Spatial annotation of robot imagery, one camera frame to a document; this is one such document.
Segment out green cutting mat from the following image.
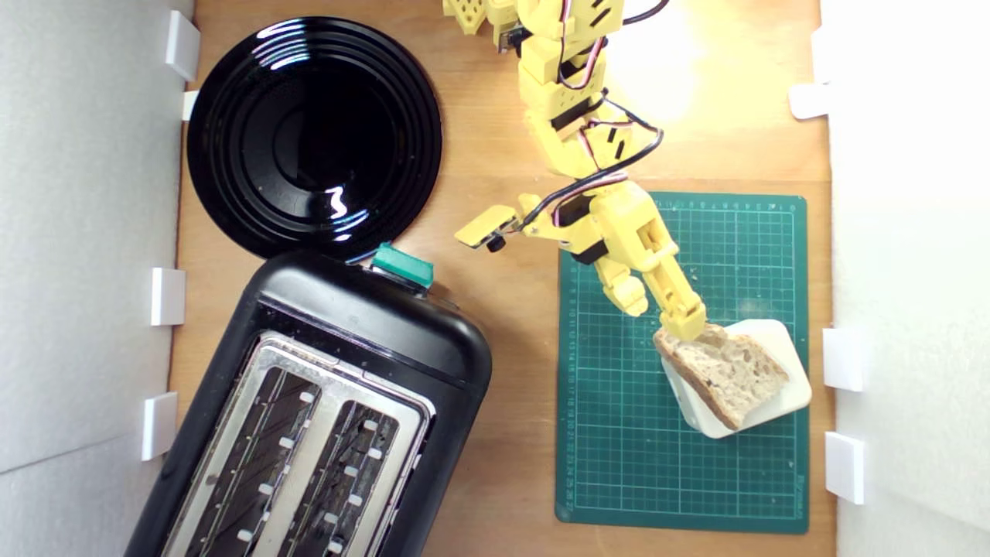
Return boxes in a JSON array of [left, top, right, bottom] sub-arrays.
[[555, 190, 811, 535]]

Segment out black round plate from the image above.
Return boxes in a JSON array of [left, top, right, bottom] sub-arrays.
[[187, 17, 443, 260]]

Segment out black two-slot toaster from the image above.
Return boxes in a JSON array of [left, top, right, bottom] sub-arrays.
[[124, 249, 493, 557]]

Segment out white rounded block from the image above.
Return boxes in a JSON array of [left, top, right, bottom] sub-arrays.
[[661, 319, 814, 440]]

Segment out black camera cable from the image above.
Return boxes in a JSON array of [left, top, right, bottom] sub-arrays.
[[514, 0, 671, 231]]

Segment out green toaster lever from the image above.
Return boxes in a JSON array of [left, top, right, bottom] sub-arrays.
[[370, 242, 435, 291]]

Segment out brown bread slice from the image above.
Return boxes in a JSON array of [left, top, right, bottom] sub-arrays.
[[652, 323, 790, 431]]

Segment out yellow wrist camera box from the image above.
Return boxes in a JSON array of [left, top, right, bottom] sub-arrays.
[[454, 204, 521, 254]]

